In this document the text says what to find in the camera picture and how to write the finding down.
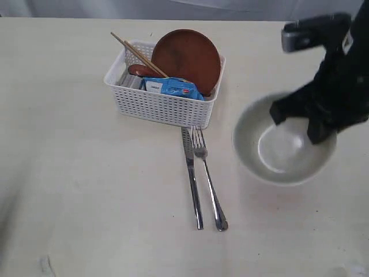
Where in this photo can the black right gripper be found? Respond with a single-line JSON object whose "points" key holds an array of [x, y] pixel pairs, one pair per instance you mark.
{"points": [[337, 97]]}

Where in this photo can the cream floral ceramic bowl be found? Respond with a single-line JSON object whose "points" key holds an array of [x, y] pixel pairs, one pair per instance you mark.
{"points": [[280, 155]]}

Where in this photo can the silver metal fork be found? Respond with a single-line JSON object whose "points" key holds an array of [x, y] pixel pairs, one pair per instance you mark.
{"points": [[200, 151]]}

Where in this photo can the silver metal table knife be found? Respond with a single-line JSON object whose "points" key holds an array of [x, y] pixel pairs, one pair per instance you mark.
{"points": [[189, 156]]}

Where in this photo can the blue snack bag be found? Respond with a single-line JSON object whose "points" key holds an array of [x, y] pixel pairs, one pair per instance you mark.
{"points": [[172, 86]]}

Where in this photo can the brown round plate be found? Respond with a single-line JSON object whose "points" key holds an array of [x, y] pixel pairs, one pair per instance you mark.
{"points": [[188, 54]]}

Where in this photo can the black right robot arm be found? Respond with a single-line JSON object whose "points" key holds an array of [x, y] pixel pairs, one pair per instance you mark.
{"points": [[360, 23]]}

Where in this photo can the white perforated plastic basket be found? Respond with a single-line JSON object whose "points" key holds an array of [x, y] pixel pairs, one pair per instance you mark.
{"points": [[157, 107]]}

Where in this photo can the brown wooden spoon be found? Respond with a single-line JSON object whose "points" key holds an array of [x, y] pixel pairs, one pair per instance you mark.
{"points": [[142, 71]]}

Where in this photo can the clear glass cup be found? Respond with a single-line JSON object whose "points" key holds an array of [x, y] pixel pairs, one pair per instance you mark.
{"points": [[130, 81]]}

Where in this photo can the lower wooden chopstick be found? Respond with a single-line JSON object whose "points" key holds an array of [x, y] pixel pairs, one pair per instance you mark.
{"points": [[143, 59]]}

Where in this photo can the wooden chopstick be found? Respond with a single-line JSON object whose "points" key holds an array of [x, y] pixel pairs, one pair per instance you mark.
{"points": [[143, 59], [121, 41]]}

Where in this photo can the upper wooden chopstick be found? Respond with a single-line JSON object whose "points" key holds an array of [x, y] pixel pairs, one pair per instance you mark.
{"points": [[121, 41]]}

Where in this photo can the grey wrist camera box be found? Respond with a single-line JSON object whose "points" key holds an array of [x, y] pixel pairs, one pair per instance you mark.
{"points": [[325, 30]]}

